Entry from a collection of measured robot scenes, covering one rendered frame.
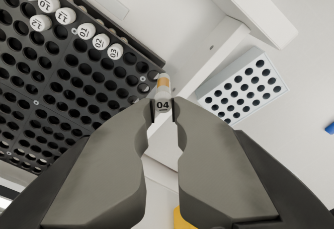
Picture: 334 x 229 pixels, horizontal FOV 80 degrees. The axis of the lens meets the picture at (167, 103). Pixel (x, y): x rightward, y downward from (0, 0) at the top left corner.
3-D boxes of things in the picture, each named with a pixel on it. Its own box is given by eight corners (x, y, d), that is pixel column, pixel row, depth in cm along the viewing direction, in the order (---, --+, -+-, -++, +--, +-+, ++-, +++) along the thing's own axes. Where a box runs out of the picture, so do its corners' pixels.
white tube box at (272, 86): (255, 44, 32) (265, 51, 29) (279, 81, 36) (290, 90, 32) (194, 90, 36) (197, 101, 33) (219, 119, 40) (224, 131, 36)
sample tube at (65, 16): (80, 1, 20) (58, 4, 16) (91, 10, 20) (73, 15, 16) (74, 12, 20) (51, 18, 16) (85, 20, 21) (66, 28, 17)
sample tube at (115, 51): (130, 37, 21) (122, 48, 17) (128, 48, 22) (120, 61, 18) (119, 34, 21) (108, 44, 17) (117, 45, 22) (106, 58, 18)
